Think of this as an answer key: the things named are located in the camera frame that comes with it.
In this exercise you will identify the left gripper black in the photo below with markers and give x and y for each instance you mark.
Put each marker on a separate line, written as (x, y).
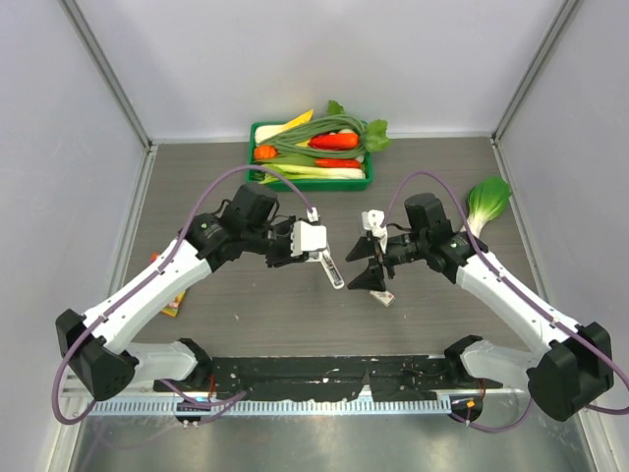
(285, 258)

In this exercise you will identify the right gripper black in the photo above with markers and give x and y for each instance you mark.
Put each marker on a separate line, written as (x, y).
(371, 278)

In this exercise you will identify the white stapler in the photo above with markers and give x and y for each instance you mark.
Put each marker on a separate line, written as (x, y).
(330, 268)

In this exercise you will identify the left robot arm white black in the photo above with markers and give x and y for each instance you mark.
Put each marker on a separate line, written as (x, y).
(100, 342)

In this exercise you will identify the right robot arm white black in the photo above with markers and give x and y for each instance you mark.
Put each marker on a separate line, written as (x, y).
(565, 366)

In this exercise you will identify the small staple box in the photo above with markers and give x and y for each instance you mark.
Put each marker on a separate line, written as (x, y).
(385, 298)

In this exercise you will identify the green plastic tray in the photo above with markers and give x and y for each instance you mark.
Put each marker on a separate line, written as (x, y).
(320, 185)

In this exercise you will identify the fake leek white green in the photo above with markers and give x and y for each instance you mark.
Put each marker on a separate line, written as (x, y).
(293, 172)

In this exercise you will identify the fake small red chili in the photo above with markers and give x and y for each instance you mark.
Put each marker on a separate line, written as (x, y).
(338, 163)

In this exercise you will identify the fake orange carrot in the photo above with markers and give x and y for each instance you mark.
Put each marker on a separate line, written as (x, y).
(264, 152)

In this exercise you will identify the fake green long beans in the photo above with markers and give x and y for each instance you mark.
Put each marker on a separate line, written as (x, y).
(287, 141)

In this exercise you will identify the fake red pepper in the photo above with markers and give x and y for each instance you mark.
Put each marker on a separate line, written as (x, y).
(337, 141)

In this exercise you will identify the fake green lettuce leaf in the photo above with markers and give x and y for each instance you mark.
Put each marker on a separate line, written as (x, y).
(372, 136)

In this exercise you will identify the colourful candy bag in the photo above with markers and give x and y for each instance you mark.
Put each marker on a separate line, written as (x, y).
(173, 308)

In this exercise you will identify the fake yellow corn leaf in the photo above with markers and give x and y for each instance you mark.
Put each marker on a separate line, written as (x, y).
(298, 121)

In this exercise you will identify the fake bok choy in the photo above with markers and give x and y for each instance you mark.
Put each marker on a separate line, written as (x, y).
(486, 202)

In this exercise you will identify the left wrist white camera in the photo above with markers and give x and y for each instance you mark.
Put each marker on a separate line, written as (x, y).
(307, 238)

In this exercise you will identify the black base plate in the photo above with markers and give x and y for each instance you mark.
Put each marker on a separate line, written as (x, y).
(333, 379)

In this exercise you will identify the slotted cable duct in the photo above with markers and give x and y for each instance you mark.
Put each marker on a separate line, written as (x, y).
(363, 405)

